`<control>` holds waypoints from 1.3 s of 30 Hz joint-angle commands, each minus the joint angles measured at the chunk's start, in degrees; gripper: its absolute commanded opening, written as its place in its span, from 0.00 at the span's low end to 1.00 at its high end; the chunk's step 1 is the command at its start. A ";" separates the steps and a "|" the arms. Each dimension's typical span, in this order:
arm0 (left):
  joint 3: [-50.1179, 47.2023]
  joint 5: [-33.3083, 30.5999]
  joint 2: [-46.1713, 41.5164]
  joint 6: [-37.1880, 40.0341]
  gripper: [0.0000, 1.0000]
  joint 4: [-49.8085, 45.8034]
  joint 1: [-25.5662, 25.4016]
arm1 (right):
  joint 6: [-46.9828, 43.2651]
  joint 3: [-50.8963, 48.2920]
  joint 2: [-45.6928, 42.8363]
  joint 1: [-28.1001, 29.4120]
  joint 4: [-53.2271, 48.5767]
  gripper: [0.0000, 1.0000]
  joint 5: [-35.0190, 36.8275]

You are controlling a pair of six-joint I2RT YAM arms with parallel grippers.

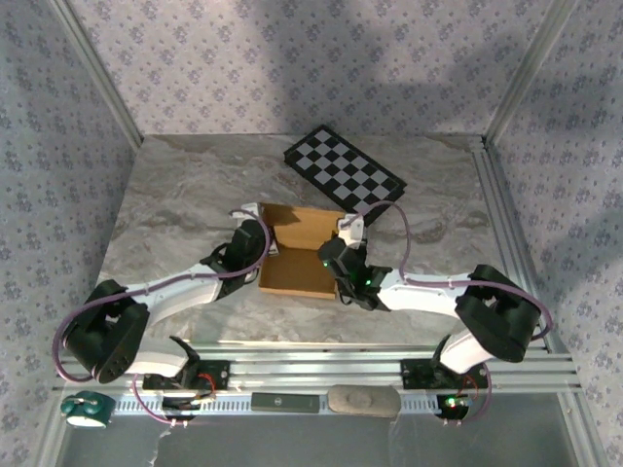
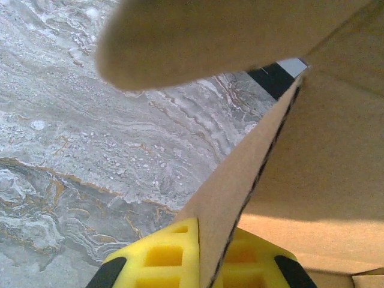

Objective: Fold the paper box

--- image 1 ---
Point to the black and white checkerboard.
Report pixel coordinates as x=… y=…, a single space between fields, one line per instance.
x=340 y=170

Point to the aluminium side rail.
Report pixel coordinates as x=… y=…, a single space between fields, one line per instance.
x=506 y=219
x=109 y=233

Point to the teal round tape dispenser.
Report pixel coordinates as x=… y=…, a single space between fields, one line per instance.
x=92 y=406

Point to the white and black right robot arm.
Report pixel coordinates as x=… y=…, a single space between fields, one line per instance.
x=418 y=294

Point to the grey oval metal plate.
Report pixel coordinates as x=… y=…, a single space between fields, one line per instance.
x=362 y=401

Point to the aluminium corner post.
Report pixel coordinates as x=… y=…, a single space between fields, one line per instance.
x=525 y=73
x=99 y=73

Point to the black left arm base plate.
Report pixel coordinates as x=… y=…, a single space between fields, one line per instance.
x=219 y=374

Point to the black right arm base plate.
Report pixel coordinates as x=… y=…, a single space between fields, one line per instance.
x=414 y=374

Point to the brown cardboard box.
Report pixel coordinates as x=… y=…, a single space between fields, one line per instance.
x=297 y=272

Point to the aluminium front rail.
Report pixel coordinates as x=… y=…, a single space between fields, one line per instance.
x=316 y=370

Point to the black rectangular device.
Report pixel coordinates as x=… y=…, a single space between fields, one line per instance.
x=287 y=403

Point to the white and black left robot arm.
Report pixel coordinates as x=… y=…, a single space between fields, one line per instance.
x=180 y=297

